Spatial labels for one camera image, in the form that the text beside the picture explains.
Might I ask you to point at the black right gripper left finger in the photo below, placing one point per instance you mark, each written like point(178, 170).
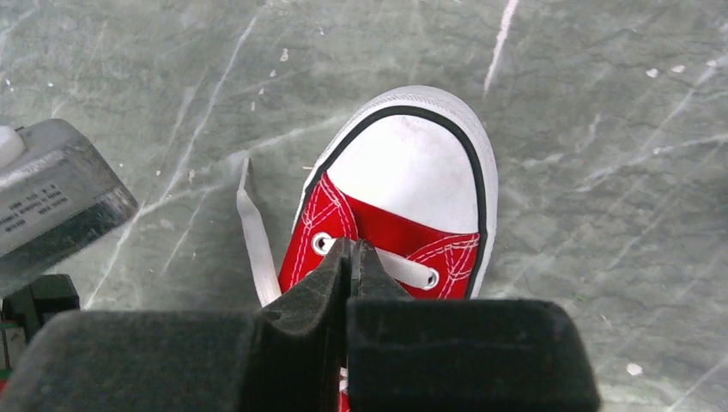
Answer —
point(283, 357)

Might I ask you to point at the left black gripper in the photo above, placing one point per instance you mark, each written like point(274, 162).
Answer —
point(26, 311)

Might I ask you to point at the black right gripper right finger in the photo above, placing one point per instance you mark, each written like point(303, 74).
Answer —
point(459, 355)

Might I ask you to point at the red canvas sneaker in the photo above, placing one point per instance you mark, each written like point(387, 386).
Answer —
point(412, 173)

